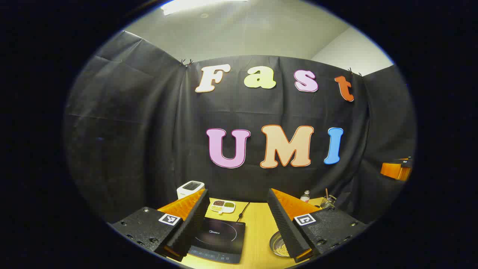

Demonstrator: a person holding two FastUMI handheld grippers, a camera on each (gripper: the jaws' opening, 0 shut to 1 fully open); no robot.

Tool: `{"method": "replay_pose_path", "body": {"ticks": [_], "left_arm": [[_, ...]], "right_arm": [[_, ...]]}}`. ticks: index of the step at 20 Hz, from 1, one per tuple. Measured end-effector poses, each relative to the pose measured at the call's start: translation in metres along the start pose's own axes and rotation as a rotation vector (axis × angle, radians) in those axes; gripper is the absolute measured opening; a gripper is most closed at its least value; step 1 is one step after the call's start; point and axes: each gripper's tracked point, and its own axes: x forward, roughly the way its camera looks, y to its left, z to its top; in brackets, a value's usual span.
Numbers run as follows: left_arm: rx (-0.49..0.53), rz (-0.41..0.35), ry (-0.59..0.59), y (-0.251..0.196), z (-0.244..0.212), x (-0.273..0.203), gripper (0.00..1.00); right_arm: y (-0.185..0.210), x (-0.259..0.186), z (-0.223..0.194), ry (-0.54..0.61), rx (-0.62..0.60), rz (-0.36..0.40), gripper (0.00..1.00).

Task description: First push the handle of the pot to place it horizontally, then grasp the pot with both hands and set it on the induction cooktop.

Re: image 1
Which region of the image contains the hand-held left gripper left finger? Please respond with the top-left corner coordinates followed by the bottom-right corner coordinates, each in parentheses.
top-left (108, 189), bottom-right (210, 262)

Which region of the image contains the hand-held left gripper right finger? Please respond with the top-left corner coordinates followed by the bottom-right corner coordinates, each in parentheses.
top-left (267, 188), bottom-right (368, 263)

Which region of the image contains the steel pot with black handle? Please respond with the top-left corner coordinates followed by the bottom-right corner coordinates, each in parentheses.
top-left (269, 231), bottom-right (292, 258)

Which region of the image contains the black induction cooktop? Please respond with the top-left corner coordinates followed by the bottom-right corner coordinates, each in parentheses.
top-left (187, 217), bottom-right (246, 264)

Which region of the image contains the white toaster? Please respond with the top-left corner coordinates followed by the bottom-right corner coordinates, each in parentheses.
top-left (177, 181), bottom-right (205, 200)

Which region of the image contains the white divided dish with beans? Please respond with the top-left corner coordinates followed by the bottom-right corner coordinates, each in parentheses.
top-left (210, 200), bottom-right (236, 214)

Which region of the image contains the black backdrop cloth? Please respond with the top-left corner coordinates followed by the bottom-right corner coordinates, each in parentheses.
top-left (63, 30), bottom-right (417, 225)

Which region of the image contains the black power cable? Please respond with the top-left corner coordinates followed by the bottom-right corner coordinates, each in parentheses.
top-left (237, 202), bottom-right (251, 222)

